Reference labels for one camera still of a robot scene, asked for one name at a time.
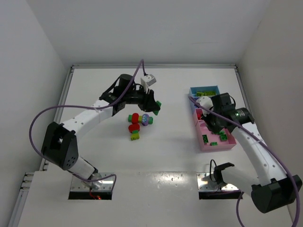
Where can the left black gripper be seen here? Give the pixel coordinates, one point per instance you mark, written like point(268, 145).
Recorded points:
point(148, 100)

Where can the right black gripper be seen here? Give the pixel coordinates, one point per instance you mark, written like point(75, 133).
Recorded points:
point(213, 125)

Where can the yellow-green lego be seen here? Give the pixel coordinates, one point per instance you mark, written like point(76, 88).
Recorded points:
point(210, 93)

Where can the yellow-green lego brick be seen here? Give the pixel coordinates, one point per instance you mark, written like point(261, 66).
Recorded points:
point(135, 136)

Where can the red round lego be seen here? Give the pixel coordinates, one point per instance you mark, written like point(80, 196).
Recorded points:
point(135, 118)
point(134, 127)

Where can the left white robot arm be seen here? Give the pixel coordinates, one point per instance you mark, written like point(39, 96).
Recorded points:
point(60, 145)

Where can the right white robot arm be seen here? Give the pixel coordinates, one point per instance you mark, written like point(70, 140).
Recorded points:
point(272, 187)

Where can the purple paw lego piece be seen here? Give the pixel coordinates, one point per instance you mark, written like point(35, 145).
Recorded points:
point(145, 119)

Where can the green square lego in bin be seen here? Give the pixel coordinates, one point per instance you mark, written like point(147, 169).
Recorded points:
point(223, 137)

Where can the large pink container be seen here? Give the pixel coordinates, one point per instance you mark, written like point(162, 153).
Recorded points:
point(210, 141)

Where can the small pink container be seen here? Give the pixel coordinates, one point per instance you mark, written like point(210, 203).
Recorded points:
point(197, 111)

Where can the green base plate under reds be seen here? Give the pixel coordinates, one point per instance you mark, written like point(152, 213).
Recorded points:
point(140, 119)

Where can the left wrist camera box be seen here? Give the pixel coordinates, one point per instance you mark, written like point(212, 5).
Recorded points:
point(147, 81)

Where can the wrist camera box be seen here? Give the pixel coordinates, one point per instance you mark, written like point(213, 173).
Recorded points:
point(147, 81)
point(207, 103)

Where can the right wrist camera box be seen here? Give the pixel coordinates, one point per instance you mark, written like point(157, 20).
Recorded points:
point(207, 103)

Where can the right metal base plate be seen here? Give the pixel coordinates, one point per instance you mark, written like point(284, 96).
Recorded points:
point(206, 183)

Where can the metal base plate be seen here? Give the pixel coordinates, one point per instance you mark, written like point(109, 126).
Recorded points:
point(206, 183)
point(105, 183)

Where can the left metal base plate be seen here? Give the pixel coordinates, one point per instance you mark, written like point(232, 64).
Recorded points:
point(105, 183)

